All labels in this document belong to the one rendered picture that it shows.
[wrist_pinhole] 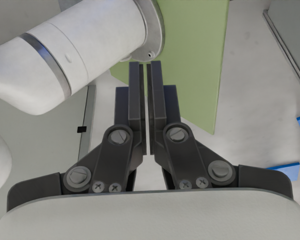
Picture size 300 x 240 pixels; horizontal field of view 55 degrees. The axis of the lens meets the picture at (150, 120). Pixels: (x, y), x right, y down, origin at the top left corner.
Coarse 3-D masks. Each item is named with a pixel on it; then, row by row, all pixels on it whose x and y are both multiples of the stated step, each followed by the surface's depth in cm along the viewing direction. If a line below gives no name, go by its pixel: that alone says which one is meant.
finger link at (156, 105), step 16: (160, 64) 14; (160, 80) 13; (160, 96) 13; (176, 96) 14; (160, 112) 12; (176, 112) 13; (160, 128) 12; (160, 144) 12; (160, 160) 13; (208, 160) 11; (224, 160) 11; (224, 176) 11
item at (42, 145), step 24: (72, 96) 198; (0, 120) 185; (24, 120) 184; (48, 120) 184; (72, 120) 183; (24, 144) 172; (48, 144) 172; (72, 144) 171; (24, 168) 161; (48, 168) 161; (0, 192) 152; (0, 216) 143
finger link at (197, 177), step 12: (168, 132) 12; (180, 132) 12; (192, 132) 12; (168, 144) 11; (180, 144) 11; (192, 144) 11; (168, 156) 11; (180, 156) 11; (192, 156) 11; (180, 168) 11; (192, 168) 10; (204, 168) 10; (168, 180) 13; (180, 180) 10; (192, 180) 10; (204, 180) 10
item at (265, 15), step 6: (264, 12) 165; (264, 18) 165; (270, 24) 157; (270, 30) 158; (276, 30) 152; (276, 36) 152; (282, 42) 145; (282, 48) 146; (288, 54) 140; (288, 60) 140; (294, 66) 134; (294, 72) 135
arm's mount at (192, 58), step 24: (168, 0) 45; (192, 0) 42; (216, 0) 39; (168, 24) 48; (192, 24) 45; (216, 24) 41; (168, 48) 52; (192, 48) 48; (216, 48) 44; (120, 72) 71; (144, 72) 63; (168, 72) 57; (192, 72) 52; (216, 72) 48; (192, 96) 56; (216, 96) 51; (192, 120) 62
